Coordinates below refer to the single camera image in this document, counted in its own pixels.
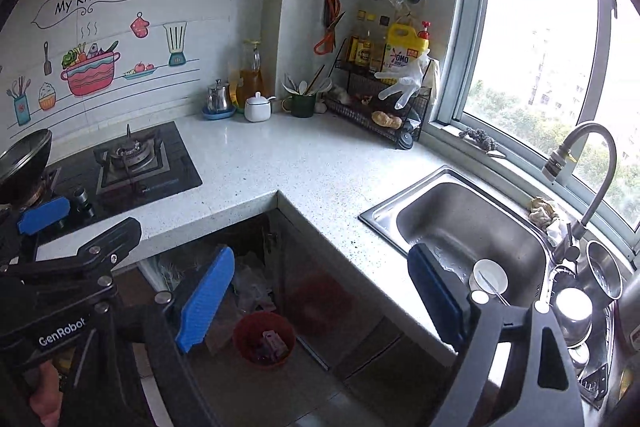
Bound dried purple flower bunch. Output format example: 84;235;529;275
459;128;504;158

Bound white sugar pot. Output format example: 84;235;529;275
244;91;276;122

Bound stainless steel sink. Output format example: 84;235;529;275
359;167;550;307

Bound yellow detergent jug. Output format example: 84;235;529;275
382;20;431;72

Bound red black scissors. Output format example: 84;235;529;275
314;0;345;56

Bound glass oil carafe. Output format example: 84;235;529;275
236;39;265;110

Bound black gas stove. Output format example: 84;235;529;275
40;122;202;244

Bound black wire rack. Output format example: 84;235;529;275
324;39;431;148

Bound white bowl in sink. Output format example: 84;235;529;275
469;259;509;297

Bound black frying pan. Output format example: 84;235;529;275
0;129;52;205

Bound small steel teapot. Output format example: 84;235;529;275
202;79;235;120

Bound steel bowl beside sink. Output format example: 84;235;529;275
578;241;623;309

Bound black round timer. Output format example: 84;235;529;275
396;129;414;150

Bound clear hanging plastic glove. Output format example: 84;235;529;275
375;50;432;109

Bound dark sauce bottle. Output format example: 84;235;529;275
347;10;372;68

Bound cream hanging rubber glove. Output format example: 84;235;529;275
425;58;442;104

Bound red trash bin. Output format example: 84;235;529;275
232;311;296;369

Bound dark utensil mug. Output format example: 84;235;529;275
281;94;316;118

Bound curved steel faucet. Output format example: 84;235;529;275
541;120;620;258

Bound crumpled rag by sink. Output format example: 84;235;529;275
527;196;567;241

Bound ginger root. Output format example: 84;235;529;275
371;110;402;130

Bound garlic bulb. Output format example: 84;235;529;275
314;102;328;114

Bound person's left hand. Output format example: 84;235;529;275
29;361;63;427

